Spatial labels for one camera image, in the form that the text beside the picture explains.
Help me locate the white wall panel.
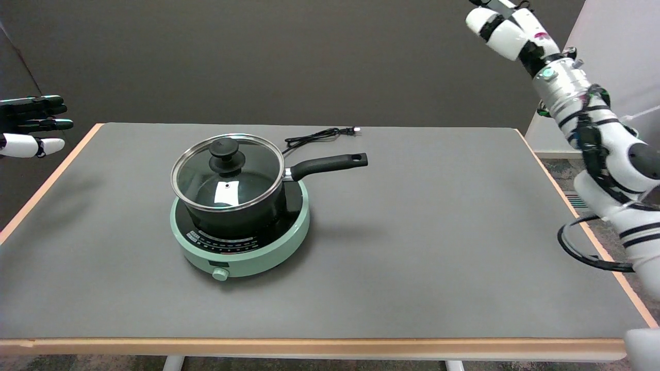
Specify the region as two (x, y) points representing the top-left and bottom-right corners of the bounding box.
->
(525, 0), (660, 158)

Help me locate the black and white left hand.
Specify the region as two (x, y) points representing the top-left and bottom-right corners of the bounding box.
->
(0, 95), (74, 159)

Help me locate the mint green induction cooker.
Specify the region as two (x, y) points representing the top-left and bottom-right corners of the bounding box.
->
(170, 178), (311, 282)

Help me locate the black wrapped forearm cable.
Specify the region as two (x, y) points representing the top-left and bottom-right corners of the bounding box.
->
(574, 84), (660, 210)

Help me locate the black soup pot with handle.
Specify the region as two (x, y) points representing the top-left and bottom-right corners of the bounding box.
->
(172, 149), (369, 239)

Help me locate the glass pot lid black knob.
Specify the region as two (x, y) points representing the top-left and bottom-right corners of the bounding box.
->
(171, 133), (286, 212)

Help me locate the black power cord with plug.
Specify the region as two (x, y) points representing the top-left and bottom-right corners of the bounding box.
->
(284, 126), (362, 155)

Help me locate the white cable tie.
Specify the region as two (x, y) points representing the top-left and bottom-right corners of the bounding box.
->
(621, 105), (660, 122)

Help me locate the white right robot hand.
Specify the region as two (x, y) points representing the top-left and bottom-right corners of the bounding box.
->
(465, 0), (563, 77)

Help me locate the thin black looped cable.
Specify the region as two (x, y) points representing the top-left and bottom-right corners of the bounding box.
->
(557, 213), (636, 273)

